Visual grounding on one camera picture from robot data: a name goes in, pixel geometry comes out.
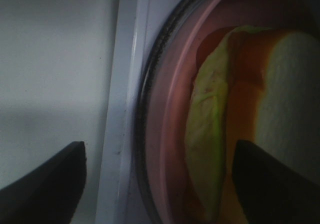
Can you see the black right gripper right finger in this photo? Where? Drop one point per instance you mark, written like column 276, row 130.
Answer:
column 271, row 192

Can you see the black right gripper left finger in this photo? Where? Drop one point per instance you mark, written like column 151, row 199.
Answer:
column 51, row 192

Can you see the white bread sandwich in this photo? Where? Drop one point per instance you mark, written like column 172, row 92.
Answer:
column 260, row 84

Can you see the pink round plate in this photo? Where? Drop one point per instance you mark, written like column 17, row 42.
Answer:
column 169, row 101

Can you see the white microwave oven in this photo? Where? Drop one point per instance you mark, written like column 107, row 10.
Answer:
column 70, row 70

